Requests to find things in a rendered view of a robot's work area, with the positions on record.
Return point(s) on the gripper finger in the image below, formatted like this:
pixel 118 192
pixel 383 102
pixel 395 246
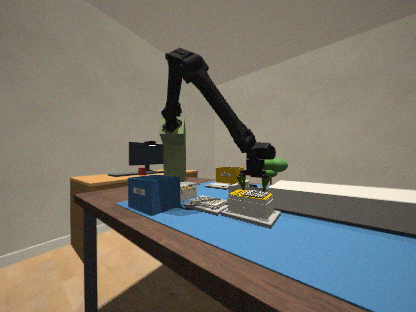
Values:
pixel 241 179
pixel 265 183

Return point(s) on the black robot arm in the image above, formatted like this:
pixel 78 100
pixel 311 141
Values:
pixel 184 68

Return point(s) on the blue bench mat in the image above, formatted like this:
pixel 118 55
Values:
pixel 369 268

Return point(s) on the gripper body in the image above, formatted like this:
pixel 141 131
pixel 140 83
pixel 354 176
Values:
pixel 253 169

